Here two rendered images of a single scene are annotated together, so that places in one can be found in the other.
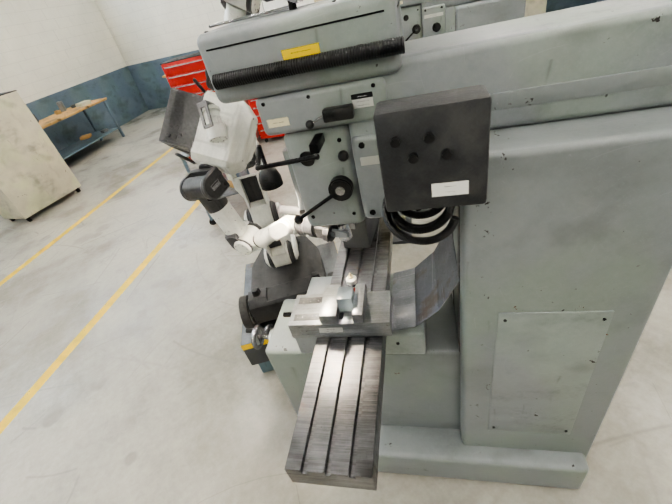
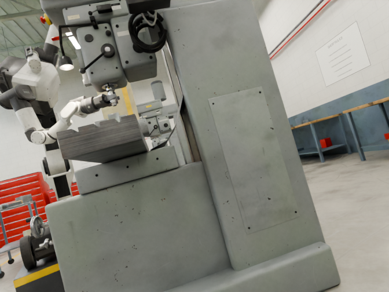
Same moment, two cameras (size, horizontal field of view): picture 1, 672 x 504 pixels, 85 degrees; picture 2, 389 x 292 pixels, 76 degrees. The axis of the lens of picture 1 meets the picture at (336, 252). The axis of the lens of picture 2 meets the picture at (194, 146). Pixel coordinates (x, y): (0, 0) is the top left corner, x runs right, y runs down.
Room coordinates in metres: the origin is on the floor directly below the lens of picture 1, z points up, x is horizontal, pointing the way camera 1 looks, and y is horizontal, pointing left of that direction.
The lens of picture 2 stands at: (-0.34, 0.27, 0.78)
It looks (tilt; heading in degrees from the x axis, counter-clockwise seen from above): 3 degrees up; 333
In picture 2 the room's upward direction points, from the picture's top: 16 degrees counter-clockwise
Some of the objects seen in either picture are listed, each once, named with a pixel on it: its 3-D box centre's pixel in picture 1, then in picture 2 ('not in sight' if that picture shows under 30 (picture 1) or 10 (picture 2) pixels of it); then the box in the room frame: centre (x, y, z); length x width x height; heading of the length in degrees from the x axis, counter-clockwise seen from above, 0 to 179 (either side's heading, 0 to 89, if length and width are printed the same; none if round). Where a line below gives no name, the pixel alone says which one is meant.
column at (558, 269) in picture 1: (524, 315); (235, 146); (0.88, -0.63, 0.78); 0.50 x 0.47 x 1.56; 72
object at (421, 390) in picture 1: (369, 363); (144, 233); (1.08, -0.02, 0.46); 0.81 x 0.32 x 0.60; 72
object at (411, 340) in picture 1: (362, 311); (131, 168); (1.07, -0.05, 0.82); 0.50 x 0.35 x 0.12; 72
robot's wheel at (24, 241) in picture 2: (248, 311); (28, 252); (1.60, 0.59, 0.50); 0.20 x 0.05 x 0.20; 1
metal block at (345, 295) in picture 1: (346, 298); (115, 120); (0.90, 0.01, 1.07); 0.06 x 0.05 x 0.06; 164
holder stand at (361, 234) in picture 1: (358, 216); not in sight; (1.42, -0.14, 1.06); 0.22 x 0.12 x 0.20; 156
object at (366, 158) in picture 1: (392, 160); (136, 52); (1.01, -0.23, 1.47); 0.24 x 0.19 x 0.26; 162
